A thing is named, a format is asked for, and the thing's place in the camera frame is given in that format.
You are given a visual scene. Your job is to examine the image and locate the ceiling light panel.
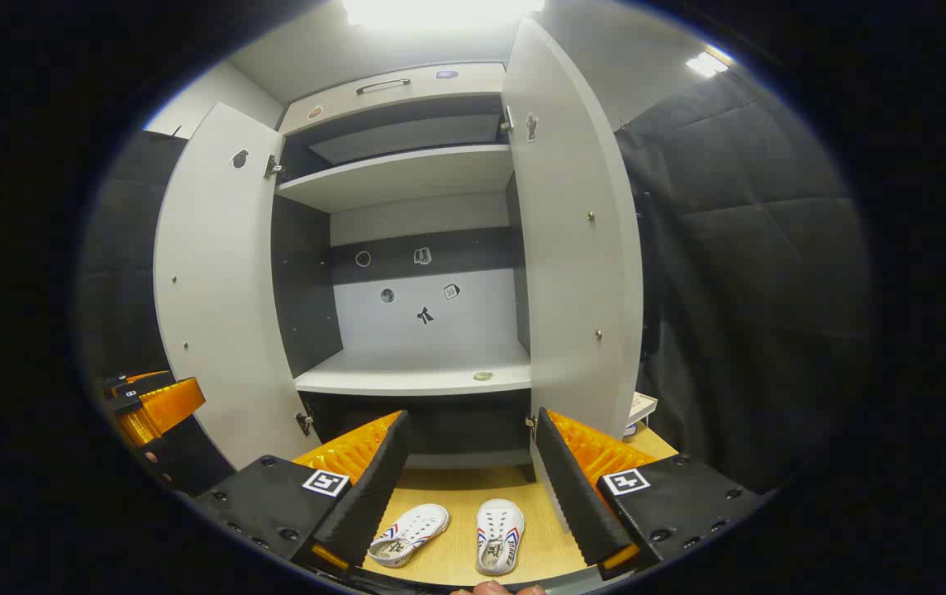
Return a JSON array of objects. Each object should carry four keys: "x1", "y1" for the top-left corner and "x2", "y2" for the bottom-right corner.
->
[
  {"x1": 685, "y1": 50, "x2": 730, "y2": 79},
  {"x1": 340, "y1": 0, "x2": 548, "y2": 30}
]

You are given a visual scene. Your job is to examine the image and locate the white canvas shoe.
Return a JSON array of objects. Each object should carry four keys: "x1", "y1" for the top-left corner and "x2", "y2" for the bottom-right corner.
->
[
  {"x1": 368, "y1": 504, "x2": 450, "y2": 569},
  {"x1": 475, "y1": 498, "x2": 525, "y2": 577}
]

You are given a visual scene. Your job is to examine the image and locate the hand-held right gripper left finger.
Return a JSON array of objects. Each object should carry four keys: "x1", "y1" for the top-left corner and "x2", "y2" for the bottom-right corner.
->
[{"x1": 192, "y1": 409, "x2": 411, "y2": 575}]

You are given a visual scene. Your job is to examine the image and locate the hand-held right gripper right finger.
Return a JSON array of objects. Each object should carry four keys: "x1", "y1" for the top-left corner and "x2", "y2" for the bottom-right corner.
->
[{"x1": 535, "y1": 407, "x2": 771, "y2": 579}]

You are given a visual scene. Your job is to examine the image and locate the grey shoe cabinet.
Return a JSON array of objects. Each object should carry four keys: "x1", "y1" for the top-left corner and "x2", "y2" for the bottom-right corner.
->
[{"x1": 270, "y1": 62, "x2": 541, "y2": 484}]

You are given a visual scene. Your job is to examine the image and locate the grey cabinet door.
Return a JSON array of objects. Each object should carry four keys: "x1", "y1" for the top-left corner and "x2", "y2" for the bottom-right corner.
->
[
  {"x1": 502, "y1": 17, "x2": 645, "y2": 534},
  {"x1": 153, "y1": 102, "x2": 321, "y2": 472}
]

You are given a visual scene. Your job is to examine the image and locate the grey cabinet drawer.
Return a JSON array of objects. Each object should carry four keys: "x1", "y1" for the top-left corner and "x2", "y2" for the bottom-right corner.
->
[{"x1": 278, "y1": 62, "x2": 508, "y2": 137}]

